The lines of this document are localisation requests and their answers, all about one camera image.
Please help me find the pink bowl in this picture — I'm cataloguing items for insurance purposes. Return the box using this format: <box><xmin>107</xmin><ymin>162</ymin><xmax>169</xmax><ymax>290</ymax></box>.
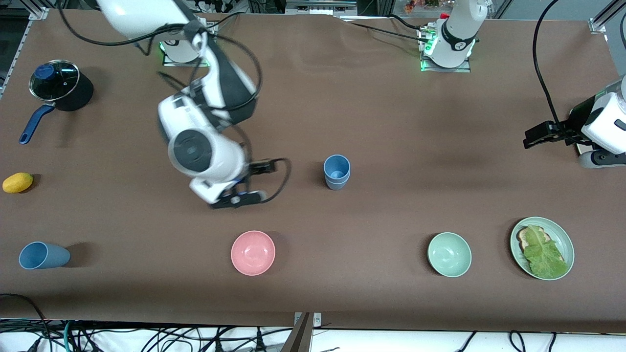
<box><xmin>231</xmin><ymin>230</ymin><xmax>276</xmax><ymax>277</ymax></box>

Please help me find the toast slice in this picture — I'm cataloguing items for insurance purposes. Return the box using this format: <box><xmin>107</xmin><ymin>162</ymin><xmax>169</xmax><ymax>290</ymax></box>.
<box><xmin>517</xmin><ymin>226</ymin><xmax>553</xmax><ymax>252</ymax></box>

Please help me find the green plate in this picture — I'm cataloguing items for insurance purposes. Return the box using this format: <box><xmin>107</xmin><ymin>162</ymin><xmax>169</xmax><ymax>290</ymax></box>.
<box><xmin>510</xmin><ymin>217</ymin><xmax>575</xmax><ymax>281</ymax></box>

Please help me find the green lettuce leaf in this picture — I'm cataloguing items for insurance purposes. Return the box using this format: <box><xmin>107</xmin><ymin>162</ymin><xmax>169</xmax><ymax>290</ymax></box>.
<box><xmin>522</xmin><ymin>226</ymin><xmax>570</xmax><ymax>278</ymax></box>

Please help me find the mint green bowl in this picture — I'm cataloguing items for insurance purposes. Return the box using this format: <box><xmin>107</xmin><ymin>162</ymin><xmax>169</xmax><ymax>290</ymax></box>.
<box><xmin>427</xmin><ymin>232</ymin><xmax>472</xmax><ymax>278</ymax></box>

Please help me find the grey slanted beam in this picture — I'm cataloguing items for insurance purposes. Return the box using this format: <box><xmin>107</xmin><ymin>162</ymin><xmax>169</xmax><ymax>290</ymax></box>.
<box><xmin>280</xmin><ymin>313</ymin><xmax>313</xmax><ymax>352</ymax></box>

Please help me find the white power strip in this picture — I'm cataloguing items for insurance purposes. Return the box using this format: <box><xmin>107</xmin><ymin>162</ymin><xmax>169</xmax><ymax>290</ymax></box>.
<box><xmin>285</xmin><ymin>0</ymin><xmax>358</xmax><ymax>16</ymax></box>

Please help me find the glass lid blue knob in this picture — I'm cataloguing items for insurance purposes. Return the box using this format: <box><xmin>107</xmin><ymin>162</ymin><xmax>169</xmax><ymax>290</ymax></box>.
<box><xmin>29</xmin><ymin>60</ymin><xmax>80</xmax><ymax>102</ymax></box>

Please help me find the yellow lemon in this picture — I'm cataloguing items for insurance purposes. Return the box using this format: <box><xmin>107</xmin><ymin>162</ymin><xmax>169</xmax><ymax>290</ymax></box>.
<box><xmin>2</xmin><ymin>172</ymin><xmax>34</xmax><ymax>194</ymax></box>

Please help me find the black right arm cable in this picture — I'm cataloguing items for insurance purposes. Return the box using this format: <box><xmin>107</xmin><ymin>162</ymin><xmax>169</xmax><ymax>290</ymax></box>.
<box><xmin>58</xmin><ymin>0</ymin><xmax>292</xmax><ymax>204</ymax></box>

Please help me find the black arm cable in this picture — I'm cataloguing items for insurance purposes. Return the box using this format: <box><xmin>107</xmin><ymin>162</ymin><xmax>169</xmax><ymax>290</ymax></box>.
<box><xmin>58</xmin><ymin>0</ymin><xmax>292</xmax><ymax>204</ymax></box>
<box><xmin>533</xmin><ymin>0</ymin><xmax>563</xmax><ymax>127</ymax></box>

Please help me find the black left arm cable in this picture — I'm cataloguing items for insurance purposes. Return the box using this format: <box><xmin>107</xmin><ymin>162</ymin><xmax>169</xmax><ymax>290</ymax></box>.
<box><xmin>533</xmin><ymin>0</ymin><xmax>563</xmax><ymax>127</ymax></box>

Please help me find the aluminium frame profile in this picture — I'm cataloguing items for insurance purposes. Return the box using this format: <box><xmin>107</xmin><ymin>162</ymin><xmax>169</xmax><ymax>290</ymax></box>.
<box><xmin>0</xmin><ymin>0</ymin><xmax>49</xmax><ymax>96</ymax></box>
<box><xmin>589</xmin><ymin>0</ymin><xmax>626</xmax><ymax>34</ymax></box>

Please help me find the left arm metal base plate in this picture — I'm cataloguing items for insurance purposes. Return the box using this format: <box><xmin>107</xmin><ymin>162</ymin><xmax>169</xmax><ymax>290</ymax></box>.
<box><xmin>420</xmin><ymin>27</ymin><xmax>471</xmax><ymax>73</ymax></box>

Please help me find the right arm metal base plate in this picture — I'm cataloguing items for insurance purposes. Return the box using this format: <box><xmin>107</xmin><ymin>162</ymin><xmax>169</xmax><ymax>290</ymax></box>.
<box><xmin>161</xmin><ymin>22</ymin><xmax>216</xmax><ymax>67</ymax></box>

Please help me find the small metal bracket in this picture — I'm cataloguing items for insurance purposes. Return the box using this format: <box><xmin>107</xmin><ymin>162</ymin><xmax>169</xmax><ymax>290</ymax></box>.
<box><xmin>293</xmin><ymin>312</ymin><xmax>322</xmax><ymax>328</ymax></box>

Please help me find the black cable on tabletop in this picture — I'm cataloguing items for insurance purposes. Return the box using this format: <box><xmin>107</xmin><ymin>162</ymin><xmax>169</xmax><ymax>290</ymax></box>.
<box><xmin>342</xmin><ymin>15</ymin><xmax>427</xmax><ymax>43</ymax></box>

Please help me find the black pot blue handle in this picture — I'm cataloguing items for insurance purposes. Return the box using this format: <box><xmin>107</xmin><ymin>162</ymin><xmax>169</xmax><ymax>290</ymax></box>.
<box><xmin>19</xmin><ymin>60</ymin><xmax>94</xmax><ymax>145</ymax></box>

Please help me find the black looping floor cable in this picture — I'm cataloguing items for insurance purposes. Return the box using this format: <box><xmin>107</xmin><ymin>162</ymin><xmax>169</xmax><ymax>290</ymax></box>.
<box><xmin>0</xmin><ymin>293</ymin><xmax>52</xmax><ymax>352</ymax></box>

